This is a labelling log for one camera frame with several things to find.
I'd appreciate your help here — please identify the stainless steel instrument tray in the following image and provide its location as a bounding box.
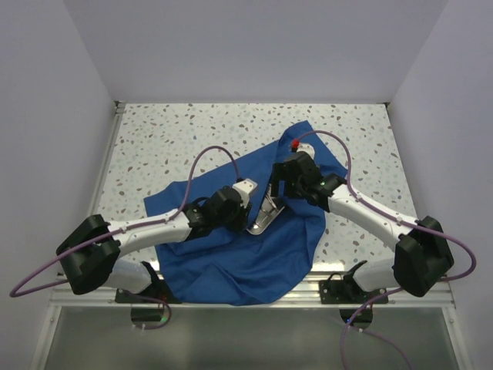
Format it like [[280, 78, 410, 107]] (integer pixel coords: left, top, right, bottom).
[[246, 195, 286, 235]]

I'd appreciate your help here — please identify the blue surgical cloth wrap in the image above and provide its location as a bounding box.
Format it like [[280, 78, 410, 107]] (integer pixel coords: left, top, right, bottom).
[[143, 121, 347, 305]]

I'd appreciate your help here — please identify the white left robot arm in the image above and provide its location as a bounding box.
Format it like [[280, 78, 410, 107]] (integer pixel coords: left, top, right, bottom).
[[56, 180, 257, 303]]

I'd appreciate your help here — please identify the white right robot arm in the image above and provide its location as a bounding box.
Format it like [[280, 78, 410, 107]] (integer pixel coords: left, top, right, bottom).
[[270, 151, 454, 303]]

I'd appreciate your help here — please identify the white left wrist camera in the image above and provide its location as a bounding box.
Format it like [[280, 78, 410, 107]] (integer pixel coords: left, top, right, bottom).
[[232, 179, 257, 204]]

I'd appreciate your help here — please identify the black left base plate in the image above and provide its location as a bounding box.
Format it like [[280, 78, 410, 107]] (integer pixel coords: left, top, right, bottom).
[[115, 286, 182, 304]]

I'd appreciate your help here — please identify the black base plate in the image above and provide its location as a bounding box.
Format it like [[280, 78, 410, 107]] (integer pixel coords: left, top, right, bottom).
[[115, 286, 182, 304], [318, 272, 386, 304]]

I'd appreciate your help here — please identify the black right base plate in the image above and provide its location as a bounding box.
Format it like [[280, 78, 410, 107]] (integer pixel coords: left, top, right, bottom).
[[318, 272, 386, 304]]

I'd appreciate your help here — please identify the aluminium left side rail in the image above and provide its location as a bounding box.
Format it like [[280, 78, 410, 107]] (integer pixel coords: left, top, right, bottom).
[[80, 101, 127, 222]]

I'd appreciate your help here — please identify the aluminium rail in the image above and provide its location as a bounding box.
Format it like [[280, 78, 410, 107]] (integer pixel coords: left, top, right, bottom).
[[49, 272, 455, 308], [80, 101, 127, 222]]

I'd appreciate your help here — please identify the aluminium front rail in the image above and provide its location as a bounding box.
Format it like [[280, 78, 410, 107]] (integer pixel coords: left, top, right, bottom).
[[49, 272, 455, 308]]

